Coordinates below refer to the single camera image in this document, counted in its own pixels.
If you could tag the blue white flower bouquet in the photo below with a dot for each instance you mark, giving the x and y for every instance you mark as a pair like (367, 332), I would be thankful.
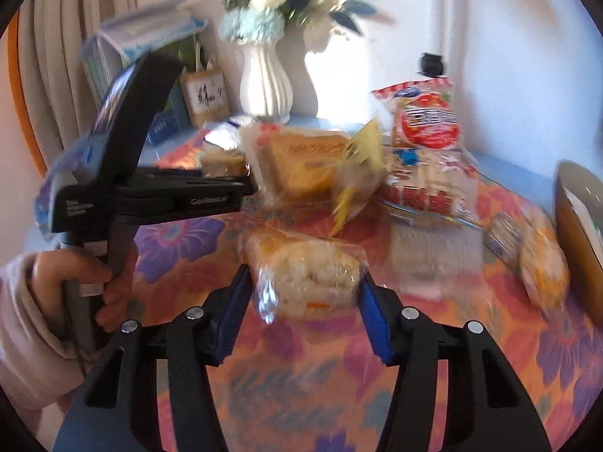
(287, 0)

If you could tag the beige sleeve forearm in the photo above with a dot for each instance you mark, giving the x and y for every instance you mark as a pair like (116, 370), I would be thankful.
(36, 367)

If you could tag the white ribbed vase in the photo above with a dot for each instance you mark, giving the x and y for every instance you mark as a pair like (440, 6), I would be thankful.
(265, 91)

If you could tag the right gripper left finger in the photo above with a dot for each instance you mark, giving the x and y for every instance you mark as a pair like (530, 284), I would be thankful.
(116, 409)

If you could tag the blue red white snack bag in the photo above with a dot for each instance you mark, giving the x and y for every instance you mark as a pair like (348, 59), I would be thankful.
(443, 183)

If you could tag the red white bread packet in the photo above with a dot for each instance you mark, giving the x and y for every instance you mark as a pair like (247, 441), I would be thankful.
(422, 113)

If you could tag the person's left hand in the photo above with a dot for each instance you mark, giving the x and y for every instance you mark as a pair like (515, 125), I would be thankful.
(52, 269)

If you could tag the brown glass snack bowl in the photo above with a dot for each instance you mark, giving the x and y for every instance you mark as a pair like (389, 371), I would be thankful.
(578, 215)

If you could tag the orange cake packet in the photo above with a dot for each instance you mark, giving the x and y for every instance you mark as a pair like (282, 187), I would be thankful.
(292, 165)

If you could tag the yellow edged clear snack packet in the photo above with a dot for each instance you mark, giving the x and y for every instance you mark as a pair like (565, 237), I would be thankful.
(358, 172)

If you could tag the blue green book stack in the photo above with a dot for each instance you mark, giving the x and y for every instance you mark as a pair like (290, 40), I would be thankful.
(114, 52)

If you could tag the yellow ring cracker packet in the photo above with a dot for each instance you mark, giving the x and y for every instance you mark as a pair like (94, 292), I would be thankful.
(542, 264)

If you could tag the small calligraphy pen holder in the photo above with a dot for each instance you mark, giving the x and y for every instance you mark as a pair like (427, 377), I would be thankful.
(205, 95)

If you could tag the clear rice cracker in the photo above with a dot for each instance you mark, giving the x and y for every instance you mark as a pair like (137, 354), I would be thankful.
(299, 277)

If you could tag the floral orange table mat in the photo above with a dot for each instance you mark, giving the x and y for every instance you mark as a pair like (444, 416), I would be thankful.
(317, 385)

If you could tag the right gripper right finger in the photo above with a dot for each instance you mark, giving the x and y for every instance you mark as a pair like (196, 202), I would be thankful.
(487, 408)

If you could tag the barcode label clear packet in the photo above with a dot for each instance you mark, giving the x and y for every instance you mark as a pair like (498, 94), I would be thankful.
(221, 153)

